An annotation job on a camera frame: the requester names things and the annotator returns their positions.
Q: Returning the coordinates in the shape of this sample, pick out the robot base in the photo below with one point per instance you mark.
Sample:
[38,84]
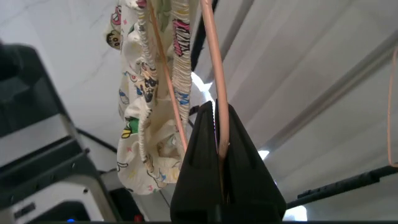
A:
[46,174]

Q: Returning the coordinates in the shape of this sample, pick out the white curtain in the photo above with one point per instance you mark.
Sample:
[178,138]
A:
[311,77]

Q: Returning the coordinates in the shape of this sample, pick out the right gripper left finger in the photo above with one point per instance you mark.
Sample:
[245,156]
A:
[196,186]

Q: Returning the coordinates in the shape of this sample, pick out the pink clothes hanger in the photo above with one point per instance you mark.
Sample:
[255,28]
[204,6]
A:
[217,77]
[389,124]

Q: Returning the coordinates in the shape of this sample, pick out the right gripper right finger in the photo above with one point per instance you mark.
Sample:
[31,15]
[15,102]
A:
[252,186]

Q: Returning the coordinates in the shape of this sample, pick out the cream printed garment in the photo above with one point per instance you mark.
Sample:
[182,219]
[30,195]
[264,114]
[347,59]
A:
[140,155]

